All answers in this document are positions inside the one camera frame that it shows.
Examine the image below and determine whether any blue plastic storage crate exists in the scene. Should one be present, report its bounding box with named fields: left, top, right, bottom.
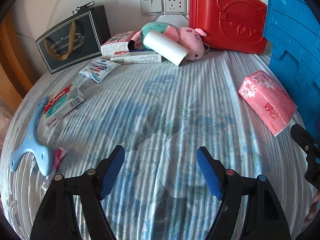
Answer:
left=262, top=0, right=320, bottom=137

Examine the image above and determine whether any blue white wipes packet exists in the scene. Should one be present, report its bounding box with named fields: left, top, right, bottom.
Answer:
left=79, top=57, right=121, bottom=83

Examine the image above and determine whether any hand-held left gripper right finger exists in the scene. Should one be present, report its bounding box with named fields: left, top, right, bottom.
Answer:
left=197, top=146, right=292, bottom=240

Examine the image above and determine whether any white red tissue pack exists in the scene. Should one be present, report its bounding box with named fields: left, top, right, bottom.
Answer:
left=101, top=30, right=137, bottom=59

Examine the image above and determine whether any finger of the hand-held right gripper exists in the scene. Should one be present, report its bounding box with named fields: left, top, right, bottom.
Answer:
left=291, top=124, right=320, bottom=155

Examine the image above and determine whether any green dress pig plush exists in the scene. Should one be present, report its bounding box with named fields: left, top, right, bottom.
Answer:
left=127, top=22, right=208, bottom=62

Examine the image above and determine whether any pink white tube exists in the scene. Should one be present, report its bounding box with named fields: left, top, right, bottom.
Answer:
left=41, top=147, right=68, bottom=190

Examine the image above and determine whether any white toilet paper roll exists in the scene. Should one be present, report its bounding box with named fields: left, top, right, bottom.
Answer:
left=145, top=29, right=189, bottom=67

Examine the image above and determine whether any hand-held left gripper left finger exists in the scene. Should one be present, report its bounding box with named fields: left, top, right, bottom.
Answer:
left=30, top=145, right=125, bottom=240

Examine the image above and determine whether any light blue boomerang toy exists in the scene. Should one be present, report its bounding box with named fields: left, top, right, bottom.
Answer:
left=10, top=96, right=53, bottom=176

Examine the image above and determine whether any curved wooden frame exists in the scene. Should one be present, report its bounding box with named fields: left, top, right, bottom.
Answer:
left=0, top=11, right=33, bottom=102

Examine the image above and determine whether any red plastic suitcase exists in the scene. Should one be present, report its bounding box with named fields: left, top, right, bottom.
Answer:
left=188, top=0, right=268, bottom=54

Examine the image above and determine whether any black gift bag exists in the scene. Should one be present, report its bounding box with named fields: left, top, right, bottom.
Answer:
left=35, top=5, right=112, bottom=75

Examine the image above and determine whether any white blue medicine box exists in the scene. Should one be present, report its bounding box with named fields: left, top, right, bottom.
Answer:
left=110, top=48, right=163, bottom=65

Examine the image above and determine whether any white wall socket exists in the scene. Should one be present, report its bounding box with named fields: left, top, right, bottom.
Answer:
left=163, top=0, right=188, bottom=16

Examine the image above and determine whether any pink tissue pack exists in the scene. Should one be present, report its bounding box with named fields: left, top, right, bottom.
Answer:
left=237, top=70, right=298, bottom=137

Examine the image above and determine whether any white green red medicine box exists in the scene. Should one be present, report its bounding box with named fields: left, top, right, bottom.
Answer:
left=43, top=82, right=86, bottom=130

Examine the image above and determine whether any small metal clip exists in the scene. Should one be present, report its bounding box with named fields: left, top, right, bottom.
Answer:
left=72, top=1, right=97, bottom=14

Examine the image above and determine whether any person's right hand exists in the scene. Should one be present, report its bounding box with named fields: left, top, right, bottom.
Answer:
left=304, top=187, right=320, bottom=225

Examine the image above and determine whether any striped blue white bedsheet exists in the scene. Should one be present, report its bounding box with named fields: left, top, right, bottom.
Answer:
left=0, top=15, right=320, bottom=240

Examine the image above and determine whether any white wall switch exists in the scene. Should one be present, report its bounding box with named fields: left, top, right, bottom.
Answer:
left=139, top=0, right=164, bottom=14

